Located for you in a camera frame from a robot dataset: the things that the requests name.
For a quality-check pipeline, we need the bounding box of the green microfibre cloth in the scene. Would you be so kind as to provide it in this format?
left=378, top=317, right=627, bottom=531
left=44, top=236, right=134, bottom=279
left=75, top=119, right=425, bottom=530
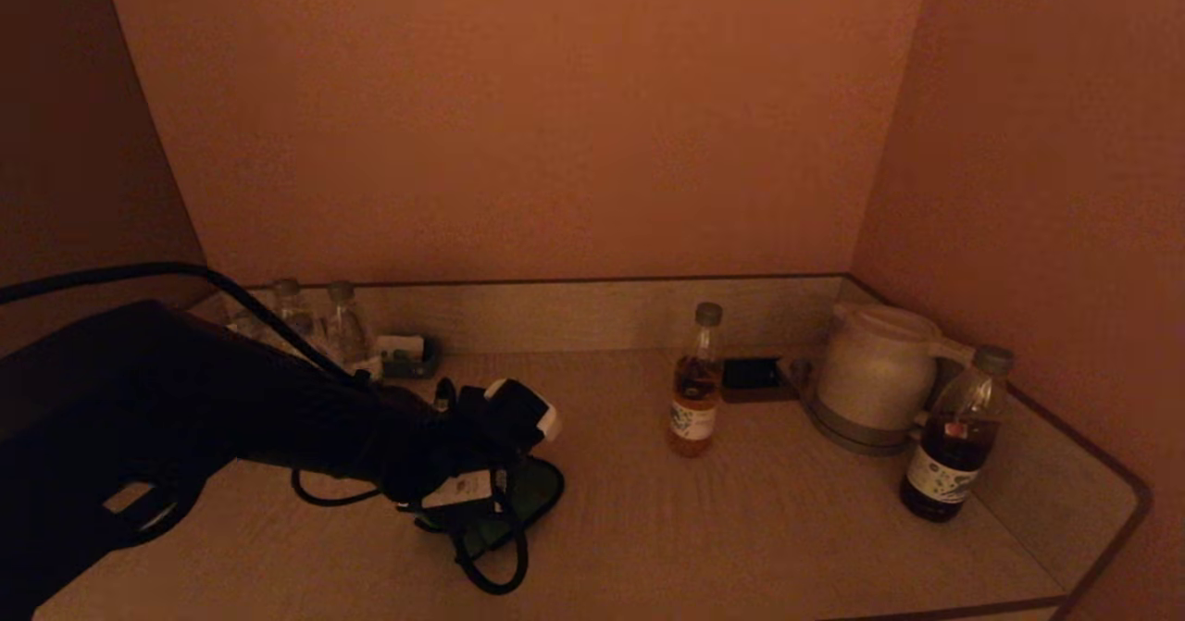
left=412, top=453, right=567, bottom=559

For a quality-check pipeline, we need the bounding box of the small teal tray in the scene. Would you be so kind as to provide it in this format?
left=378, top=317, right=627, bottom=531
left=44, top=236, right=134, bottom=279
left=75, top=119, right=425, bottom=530
left=378, top=335, right=443, bottom=380

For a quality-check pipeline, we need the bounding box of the clear water bottle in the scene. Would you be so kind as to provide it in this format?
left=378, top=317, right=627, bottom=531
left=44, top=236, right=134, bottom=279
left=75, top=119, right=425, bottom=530
left=272, top=278, right=318, bottom=346
left=325, top=279, right=383, bottom=379

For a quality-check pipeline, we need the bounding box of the light amber tea bottle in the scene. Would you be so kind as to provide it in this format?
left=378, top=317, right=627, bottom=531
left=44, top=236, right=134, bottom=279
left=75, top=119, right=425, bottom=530
left=667, top=302, right=725, bottom=458

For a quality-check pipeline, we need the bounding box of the black power socket panel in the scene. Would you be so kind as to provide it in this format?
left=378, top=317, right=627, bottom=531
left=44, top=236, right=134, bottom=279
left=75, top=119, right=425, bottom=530
left=721, top=356, right=799, bottom=404

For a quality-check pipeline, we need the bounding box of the grey kettle base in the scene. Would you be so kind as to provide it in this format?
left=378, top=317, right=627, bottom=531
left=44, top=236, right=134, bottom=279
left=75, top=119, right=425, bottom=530
left=804, top=390, right=929, bottom=456

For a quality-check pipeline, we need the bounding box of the white electric kettle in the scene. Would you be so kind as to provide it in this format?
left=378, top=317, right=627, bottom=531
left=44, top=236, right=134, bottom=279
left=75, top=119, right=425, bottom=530
left=815, top=301, right=977, bottom=433

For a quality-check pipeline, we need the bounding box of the dark brown tea bottle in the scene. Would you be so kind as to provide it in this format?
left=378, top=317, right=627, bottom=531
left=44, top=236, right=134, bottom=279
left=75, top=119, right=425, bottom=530
left=899, top=344, right=1015, bottom=523

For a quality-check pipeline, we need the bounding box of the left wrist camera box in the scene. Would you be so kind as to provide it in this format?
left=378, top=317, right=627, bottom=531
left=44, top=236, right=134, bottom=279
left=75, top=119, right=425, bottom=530
left=461, top=378, right=564, bottom=453

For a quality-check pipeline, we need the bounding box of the black looped gripper cable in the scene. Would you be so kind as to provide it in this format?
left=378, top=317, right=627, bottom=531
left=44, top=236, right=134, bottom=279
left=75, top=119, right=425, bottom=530
left=290, top=466, right=531, bottom=597

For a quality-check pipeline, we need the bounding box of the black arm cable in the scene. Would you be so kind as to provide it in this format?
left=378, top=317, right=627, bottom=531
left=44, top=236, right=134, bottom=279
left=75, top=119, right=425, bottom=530
left=0, top=262, right=373, bottom=390

